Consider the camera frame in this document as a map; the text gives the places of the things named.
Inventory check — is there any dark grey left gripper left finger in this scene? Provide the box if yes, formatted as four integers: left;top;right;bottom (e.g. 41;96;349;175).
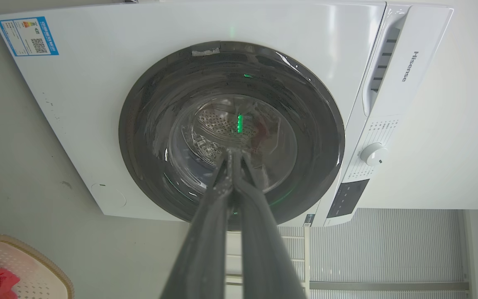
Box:
160;149;234;299

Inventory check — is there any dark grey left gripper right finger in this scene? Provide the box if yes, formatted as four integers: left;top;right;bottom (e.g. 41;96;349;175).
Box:
232;149;307;299

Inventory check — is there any white perforated laundry basket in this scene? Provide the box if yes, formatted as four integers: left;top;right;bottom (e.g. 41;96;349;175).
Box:
0;234;75;299

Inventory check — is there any white slatted window blind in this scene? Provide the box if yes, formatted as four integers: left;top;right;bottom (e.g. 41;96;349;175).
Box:
276;208;471;299

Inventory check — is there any dark round washing machine door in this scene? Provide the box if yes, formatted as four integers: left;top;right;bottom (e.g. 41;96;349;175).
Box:
118;41;345;231

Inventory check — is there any white washing machine dial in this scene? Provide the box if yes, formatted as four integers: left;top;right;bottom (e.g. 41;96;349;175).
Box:
360;142;389;167

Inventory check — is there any white Hisense washing machine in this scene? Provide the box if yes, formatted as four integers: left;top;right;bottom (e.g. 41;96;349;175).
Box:
0;1;455;228

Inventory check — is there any white detergent drawer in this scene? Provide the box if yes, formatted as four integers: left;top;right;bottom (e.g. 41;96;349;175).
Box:
362;4;455;118

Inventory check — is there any blue energy label sticker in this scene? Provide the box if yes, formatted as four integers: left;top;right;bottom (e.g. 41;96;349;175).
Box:
0;16;60;57

